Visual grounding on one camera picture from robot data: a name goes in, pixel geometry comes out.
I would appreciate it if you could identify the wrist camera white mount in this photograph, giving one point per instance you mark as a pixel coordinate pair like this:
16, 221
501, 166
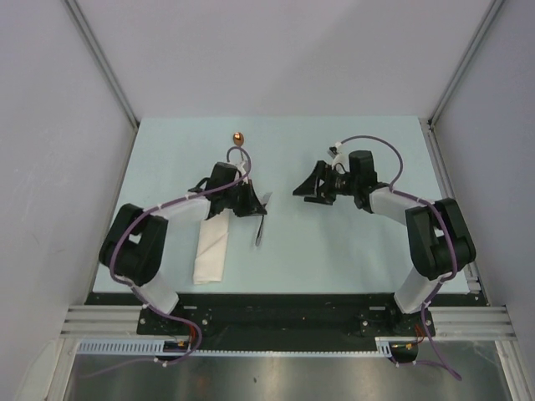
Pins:
243, 171
336, 154

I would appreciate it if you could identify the left aluminium frame post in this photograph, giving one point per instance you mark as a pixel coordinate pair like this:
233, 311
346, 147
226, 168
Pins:
97, 53

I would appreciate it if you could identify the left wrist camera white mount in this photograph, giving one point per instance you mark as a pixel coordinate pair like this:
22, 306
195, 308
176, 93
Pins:
243, 171

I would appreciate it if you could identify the silver fork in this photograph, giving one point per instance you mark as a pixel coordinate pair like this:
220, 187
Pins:
264, 201

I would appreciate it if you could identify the right aluminium frame post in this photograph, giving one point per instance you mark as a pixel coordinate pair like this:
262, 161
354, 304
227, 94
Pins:
478, 37

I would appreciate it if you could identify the copper spoon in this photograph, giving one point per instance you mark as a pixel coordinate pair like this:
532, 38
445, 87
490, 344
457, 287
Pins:
238, 141

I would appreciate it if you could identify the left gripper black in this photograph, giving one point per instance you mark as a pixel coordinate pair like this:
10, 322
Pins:
252, 206

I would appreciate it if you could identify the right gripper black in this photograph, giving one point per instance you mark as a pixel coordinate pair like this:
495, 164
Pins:
309, 188

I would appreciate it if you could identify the aluminium frame post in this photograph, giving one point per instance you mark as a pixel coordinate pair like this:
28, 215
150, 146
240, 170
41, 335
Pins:
478, 37
97, 53

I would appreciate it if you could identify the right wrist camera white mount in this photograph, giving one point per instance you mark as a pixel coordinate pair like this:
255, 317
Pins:
336, 154

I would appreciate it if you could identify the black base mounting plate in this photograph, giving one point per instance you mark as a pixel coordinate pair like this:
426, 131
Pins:
361, 315

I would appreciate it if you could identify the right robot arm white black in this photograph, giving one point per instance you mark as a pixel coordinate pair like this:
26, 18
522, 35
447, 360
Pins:
439, 240

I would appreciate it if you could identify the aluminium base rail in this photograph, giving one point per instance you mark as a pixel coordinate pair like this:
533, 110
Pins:
451, 323

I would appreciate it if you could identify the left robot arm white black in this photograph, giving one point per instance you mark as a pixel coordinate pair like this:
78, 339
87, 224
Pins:
134, 246

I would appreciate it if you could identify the white cloth napkin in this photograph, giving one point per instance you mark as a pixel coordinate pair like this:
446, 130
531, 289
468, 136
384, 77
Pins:
211, 250

